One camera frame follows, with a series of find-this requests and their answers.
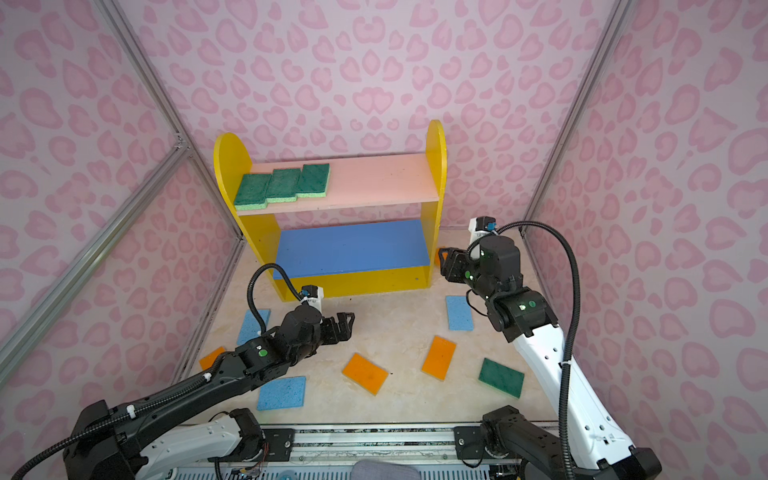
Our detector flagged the green sponge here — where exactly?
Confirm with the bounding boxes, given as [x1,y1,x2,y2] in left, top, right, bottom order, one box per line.
[265,168,302,204]
[296,163,331,198]
[233,173,272,211]

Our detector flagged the green sponge near right arm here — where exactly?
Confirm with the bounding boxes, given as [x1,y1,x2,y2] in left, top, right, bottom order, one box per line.
[478,358,525,398]

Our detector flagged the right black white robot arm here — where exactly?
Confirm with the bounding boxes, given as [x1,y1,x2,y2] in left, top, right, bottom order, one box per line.
[439,233,662,479]

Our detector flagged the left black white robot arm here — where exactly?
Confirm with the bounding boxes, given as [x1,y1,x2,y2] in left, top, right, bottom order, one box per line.
[13,303,355,479]

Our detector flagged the yellow shelf with coloured boards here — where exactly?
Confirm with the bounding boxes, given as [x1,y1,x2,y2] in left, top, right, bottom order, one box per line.
[213,120,448,301]

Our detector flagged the orange sponge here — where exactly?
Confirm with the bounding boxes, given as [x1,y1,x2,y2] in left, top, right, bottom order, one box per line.
[342,353,390,395]
[199,347,227,370]
[421,336,457,381]

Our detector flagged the blue sponge right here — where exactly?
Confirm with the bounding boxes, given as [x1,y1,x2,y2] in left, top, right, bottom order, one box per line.
[445,296,474,332]

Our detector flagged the blue sponge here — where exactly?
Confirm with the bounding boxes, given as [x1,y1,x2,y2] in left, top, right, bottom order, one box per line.
[445,296,474,332]
[257,376,306,411]
[236,310,261,346]

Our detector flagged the blue sponge front left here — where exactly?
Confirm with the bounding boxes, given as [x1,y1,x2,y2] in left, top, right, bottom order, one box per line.
[257,376,306,411]

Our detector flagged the blue sponge far left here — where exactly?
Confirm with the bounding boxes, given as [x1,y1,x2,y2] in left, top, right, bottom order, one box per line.
[236,310,261,346]

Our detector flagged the orange sponge right centre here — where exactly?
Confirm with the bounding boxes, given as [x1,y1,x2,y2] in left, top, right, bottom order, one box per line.
[421,336,457,381]

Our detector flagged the orange sponge left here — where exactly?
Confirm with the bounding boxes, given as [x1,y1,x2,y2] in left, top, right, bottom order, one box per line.
[199,347,227,370]

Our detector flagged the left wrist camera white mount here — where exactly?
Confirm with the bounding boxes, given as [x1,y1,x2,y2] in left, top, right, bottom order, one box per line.
[300,285,324,312]

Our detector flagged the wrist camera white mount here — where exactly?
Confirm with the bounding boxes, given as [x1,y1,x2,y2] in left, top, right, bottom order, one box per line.
[300,285,324,312]
[468,216,497,242]

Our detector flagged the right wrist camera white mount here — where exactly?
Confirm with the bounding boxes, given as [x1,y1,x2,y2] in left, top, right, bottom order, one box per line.
[468,216,497,242]

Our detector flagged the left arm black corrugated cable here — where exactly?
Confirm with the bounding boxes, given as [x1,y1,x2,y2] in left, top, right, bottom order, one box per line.
[247,263,304,337]

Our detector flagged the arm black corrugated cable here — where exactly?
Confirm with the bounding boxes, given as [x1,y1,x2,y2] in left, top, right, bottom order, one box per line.
[247,263,304,337]
[473,220,583,480]

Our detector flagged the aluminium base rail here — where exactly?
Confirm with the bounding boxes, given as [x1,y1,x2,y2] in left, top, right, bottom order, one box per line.
[110,419,640,480]

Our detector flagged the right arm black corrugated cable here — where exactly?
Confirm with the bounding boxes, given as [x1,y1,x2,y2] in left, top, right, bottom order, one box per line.
[473,220,583,480]

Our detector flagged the right aluminium frame post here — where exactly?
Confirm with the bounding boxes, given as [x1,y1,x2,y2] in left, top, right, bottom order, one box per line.
[523,0,636,220]

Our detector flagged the left aluminium frame beam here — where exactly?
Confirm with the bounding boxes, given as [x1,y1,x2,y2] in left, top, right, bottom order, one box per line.
[1,140,189,385]

